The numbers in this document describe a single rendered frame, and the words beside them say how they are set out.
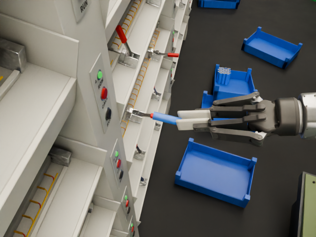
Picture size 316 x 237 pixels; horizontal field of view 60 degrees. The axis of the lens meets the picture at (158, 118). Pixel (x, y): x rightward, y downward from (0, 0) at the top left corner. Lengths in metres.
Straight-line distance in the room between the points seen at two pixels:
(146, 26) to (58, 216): 0.50
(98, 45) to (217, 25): 1.80
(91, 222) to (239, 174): 0.81
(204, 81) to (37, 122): 1.41
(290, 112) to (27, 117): 0.44
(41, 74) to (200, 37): 1.72
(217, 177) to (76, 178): 0.88
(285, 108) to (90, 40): 0.37
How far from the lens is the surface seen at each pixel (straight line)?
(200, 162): 1.27
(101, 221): 0.61
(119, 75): 0.58
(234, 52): 1.88
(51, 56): 0.30
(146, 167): 1.09
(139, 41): 0.68
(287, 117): 0.55
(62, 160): 0.44
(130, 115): 0.73
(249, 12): 2.34
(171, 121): 0.60
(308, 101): 0.57
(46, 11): 0.28
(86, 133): 0.39
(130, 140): 0.70
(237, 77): 1.67
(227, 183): 1.24
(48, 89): 0.30
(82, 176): 0.45
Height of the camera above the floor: 1.08
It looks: 50 degrees down
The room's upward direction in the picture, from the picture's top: straight up
